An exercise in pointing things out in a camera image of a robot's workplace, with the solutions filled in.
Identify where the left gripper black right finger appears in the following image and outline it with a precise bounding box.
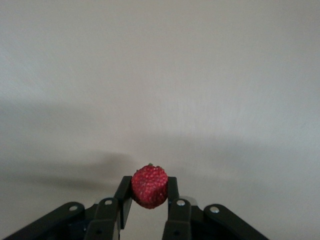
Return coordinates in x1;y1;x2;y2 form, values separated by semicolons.
162;176;272;240

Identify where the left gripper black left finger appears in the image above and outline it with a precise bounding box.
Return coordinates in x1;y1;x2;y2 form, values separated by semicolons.
0;175;133;240

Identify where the red toy strawberry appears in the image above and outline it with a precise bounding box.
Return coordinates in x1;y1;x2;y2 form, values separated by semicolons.
131;162;169;210

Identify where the brown table cover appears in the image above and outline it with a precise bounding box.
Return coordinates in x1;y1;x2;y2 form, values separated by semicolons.
0;0;320;240

